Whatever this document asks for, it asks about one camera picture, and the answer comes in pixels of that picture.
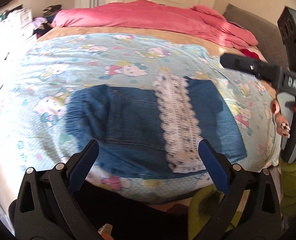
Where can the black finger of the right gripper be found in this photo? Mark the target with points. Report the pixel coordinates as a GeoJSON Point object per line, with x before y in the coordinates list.
{"type": "Point", "coordinates": [260, 69]}

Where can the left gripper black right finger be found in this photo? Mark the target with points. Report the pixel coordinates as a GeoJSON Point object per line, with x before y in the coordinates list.
{"type": "Point", "coordinates": [261, 217]}

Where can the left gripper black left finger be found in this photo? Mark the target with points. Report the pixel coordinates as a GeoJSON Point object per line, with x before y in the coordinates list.
{"type": "Point", "coordinates": [45, 206]}

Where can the blue denim pants lace trim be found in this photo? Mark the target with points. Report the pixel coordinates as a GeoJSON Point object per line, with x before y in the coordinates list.
{"type": "Point", "coordinates": [154, 133]}

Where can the green sleeve forearm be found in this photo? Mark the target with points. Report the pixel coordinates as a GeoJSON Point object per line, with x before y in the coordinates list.
{"type": "Point", "coordinates": [205, 202]}

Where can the right hand painted nails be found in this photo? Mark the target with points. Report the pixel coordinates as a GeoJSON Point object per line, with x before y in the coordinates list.
{"type": "Point", "coordinates": [282, 123]}

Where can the left hand orange nail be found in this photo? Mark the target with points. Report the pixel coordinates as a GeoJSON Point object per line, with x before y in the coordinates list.
{"type": "Point", "coordinates": [105, 232]}

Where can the grey quilted headboard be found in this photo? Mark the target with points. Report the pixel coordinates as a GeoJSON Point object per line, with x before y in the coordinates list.
{"type": "Point", "coordinates": [267, 34]}

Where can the red floral pillow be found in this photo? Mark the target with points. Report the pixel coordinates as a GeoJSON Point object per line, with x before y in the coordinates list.
{"type": "Point", "coordinates": [250, 54]}

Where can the tan bed sheet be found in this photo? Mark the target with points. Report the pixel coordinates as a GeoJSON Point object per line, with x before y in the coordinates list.
{"type": "Point", "coordinates": [177, 38]}

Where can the Hello Kitty light blue blanket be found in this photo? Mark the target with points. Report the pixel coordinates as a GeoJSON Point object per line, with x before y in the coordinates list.
{"type": "Point", "coordinates": [36, 91]}

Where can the pink duvet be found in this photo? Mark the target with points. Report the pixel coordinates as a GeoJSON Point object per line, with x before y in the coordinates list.
{"type": "Point", "coordinates": [198, 21]}

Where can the white drawer dresser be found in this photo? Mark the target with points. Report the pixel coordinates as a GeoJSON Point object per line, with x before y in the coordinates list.
{"type": "Point", "coordinates": [18, 24]}

